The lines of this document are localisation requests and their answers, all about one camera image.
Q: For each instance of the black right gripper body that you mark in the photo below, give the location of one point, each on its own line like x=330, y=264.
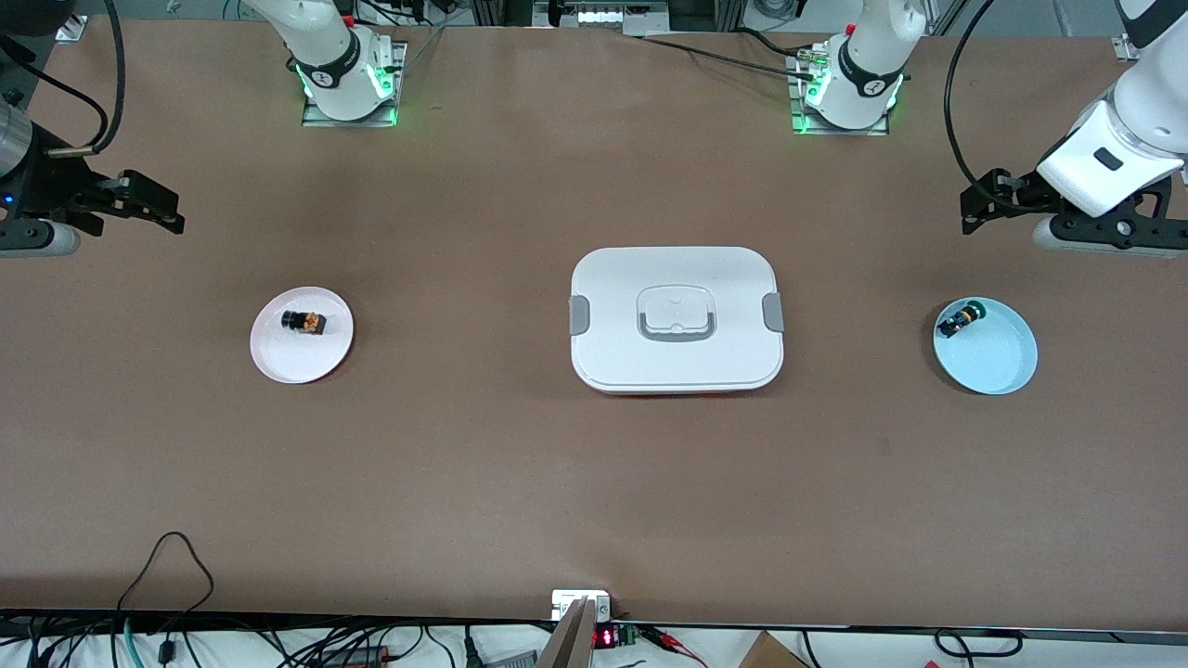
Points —
x=51, y=190

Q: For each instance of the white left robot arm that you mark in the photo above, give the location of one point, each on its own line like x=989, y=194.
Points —
x=863, y=65

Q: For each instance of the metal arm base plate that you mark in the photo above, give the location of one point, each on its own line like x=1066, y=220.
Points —
x=311, y=119
x=835, y=132

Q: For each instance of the red LED display module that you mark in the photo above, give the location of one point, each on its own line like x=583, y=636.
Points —
x=605, y=638

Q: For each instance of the orange push-button switch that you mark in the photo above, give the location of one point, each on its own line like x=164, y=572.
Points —
x=306, y=323

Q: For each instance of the metal corner bracket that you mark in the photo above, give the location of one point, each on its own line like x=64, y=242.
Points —
x=1125, y=48
x=72, y=30

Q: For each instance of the orange and black device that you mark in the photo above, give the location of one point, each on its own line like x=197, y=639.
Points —
x=357, y=655

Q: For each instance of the aluminium frame with equipment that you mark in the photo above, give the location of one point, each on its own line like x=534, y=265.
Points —
x=603, y=17

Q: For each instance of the grey slanted post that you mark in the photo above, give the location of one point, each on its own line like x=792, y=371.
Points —
x=568, y=645

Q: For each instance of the small white clamp block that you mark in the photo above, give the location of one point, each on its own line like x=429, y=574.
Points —
x=568, y=601

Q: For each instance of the red alligator clip leads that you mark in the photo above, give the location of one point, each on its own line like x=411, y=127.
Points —
x=673, y=642

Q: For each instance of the pink round plate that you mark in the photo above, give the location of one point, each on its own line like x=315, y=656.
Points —
x=302, y=357

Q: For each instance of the light blue round plate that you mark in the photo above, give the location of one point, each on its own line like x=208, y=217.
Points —
x=988, y=362

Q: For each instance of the brown cardboard piece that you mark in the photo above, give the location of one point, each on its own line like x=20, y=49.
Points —
x=770, y=654

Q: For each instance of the green push-button switch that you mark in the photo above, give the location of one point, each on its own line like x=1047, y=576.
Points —
x=961, y=320

